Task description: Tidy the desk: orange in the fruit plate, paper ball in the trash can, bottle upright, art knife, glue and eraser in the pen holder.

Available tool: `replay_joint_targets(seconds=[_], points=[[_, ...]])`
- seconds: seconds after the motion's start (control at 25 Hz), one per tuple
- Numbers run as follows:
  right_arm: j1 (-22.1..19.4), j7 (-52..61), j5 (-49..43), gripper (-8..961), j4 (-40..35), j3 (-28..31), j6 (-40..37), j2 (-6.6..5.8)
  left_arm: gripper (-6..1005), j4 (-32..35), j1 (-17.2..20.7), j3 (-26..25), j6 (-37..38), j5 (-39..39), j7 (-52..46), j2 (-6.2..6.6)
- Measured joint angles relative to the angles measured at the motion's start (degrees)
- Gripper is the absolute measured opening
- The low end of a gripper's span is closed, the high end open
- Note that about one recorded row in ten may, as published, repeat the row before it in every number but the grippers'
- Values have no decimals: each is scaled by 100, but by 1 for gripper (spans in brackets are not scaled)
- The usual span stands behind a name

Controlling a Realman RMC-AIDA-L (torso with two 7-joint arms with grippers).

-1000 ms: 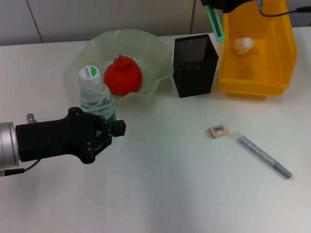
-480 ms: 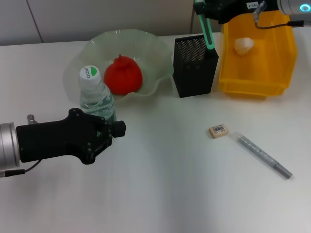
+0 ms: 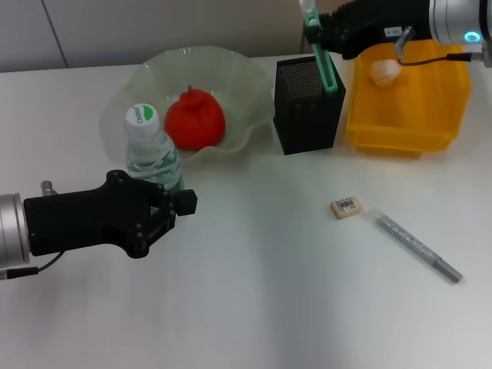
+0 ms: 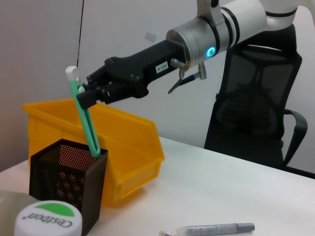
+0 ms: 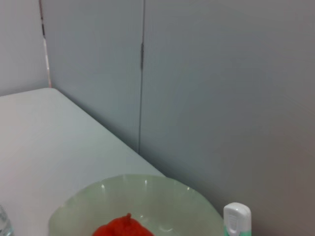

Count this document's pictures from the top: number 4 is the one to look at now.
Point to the grey marker pen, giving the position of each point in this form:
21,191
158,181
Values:
216,228

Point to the small white wall plate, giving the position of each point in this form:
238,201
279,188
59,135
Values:
150,36

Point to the yellow plastic bin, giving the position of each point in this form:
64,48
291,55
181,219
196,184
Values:
133,137

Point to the clear green-label water bottle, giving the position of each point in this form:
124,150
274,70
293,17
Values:
46,218

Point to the black background furniture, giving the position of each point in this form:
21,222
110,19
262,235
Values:
251,103

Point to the beige barcode eraser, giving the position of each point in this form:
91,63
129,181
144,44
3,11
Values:
168,233

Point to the black mesh pen holder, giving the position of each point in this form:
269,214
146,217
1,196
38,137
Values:
71,177

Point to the green utility knife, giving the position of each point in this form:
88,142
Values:
85,118

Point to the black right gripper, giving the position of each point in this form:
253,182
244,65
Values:
147,66

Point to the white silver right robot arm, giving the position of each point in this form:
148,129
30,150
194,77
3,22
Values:
231,27

